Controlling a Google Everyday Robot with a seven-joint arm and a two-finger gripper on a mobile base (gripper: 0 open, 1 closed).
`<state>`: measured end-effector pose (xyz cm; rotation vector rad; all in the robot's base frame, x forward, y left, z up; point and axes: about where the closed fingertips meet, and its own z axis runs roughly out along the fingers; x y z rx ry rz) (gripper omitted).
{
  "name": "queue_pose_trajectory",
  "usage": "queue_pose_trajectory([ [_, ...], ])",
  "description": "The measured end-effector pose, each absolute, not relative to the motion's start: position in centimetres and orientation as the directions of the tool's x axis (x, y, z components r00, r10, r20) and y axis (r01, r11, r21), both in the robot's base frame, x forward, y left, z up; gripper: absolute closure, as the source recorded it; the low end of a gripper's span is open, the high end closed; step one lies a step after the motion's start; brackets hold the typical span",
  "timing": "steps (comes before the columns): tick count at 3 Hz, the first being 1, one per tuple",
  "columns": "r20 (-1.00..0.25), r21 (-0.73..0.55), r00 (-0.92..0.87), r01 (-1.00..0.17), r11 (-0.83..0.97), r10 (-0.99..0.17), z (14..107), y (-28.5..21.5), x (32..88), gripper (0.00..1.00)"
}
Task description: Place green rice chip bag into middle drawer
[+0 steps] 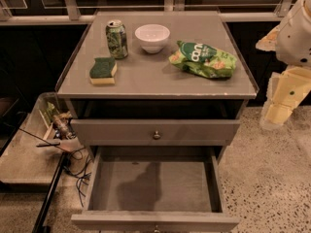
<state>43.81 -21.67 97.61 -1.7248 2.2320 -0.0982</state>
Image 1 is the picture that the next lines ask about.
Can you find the white ceramic bowl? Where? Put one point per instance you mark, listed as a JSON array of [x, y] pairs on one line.
[[152, 38]]

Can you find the open middle grey drawer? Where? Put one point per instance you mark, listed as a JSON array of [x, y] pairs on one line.
[[155, 190]]

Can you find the green rice chip bag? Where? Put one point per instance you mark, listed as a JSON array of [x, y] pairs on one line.
[[203, 60]]

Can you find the clear plastic bin with clutter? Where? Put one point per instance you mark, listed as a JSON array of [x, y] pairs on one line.
[[49, 126]]

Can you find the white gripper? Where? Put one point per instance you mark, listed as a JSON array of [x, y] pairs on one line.
[[295, 39]]

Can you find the grey drawer cabinet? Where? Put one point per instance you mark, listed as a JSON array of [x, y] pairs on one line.
[[147, 85]]

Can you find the closed upper grey drawer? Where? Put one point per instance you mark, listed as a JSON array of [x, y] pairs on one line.
[[140, 132]]

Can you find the metal window railing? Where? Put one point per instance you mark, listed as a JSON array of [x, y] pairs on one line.
[[26, 12]]

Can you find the green soda can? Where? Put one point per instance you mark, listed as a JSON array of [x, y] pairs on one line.
[[116, 39]]

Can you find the green yellow sponge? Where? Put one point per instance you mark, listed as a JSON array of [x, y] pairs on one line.
[[103, 71]]

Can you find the round metal drawer knob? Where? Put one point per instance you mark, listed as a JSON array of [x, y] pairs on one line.
[[156, 135]]

